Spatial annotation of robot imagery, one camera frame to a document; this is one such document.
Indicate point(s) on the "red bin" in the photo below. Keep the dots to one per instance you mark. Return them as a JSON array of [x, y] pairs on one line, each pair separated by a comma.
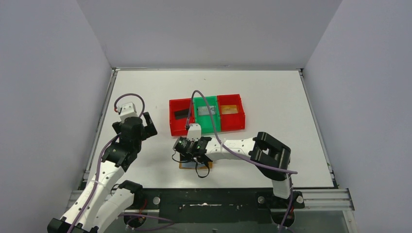
[[232, 114], [178, 127]]

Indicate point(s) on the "green middle bin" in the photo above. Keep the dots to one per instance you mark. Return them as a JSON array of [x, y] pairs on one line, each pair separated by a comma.
[[205, 121]]

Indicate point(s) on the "yellow leather card holder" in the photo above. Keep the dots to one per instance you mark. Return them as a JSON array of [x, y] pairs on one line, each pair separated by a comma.
[[186, 164]]

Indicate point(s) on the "black card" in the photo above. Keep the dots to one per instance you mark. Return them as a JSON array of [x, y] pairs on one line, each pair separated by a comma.
[[181, 114]]

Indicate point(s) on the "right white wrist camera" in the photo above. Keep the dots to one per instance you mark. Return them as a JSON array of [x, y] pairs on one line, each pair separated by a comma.
[[194, 132]]

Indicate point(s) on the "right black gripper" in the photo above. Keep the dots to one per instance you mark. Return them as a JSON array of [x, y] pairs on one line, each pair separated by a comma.
[[199, 147]]

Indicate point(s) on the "right red bin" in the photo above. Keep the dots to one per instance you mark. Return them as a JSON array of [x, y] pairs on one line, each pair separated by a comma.
[[232, 114]]

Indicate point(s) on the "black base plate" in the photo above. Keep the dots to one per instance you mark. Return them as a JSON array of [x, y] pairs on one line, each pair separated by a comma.
[[209, 205]]

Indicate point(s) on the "gold card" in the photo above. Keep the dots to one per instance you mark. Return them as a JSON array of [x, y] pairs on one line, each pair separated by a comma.
[[229, 109]]

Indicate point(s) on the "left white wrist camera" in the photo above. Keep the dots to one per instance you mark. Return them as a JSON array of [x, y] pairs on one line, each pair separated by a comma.
[[127, 110]]

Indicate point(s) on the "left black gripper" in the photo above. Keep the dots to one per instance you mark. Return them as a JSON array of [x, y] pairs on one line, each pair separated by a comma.
[[138, 127]]

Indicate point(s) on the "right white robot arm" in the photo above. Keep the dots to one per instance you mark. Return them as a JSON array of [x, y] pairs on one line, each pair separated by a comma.
[[269, 155]]

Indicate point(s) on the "left red bin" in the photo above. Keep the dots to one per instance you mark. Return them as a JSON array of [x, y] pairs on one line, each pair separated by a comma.
[[178, 127]]

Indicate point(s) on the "silver card in green bin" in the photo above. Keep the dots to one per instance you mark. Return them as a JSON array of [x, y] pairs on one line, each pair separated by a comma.
[[204, 110]]

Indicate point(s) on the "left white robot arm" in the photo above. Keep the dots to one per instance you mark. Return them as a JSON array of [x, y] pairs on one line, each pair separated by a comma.
[[91, 212]]

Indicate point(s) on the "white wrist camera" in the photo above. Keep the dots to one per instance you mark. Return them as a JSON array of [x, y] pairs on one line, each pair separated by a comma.
[[194, 132], [127, 110]]

